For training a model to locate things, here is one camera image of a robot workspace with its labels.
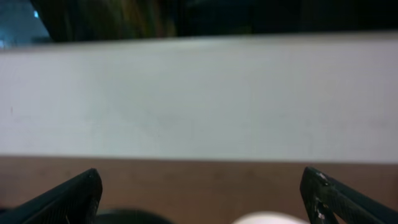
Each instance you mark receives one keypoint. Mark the pink plate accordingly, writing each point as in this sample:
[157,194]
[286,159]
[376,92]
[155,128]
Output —
[269,218]

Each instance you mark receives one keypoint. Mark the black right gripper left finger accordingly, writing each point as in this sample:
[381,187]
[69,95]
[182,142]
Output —
[74,201]

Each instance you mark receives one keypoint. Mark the round black tray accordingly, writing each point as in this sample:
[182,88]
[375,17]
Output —
[134,216]

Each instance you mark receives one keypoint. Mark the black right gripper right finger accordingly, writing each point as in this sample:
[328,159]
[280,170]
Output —
[325,199]

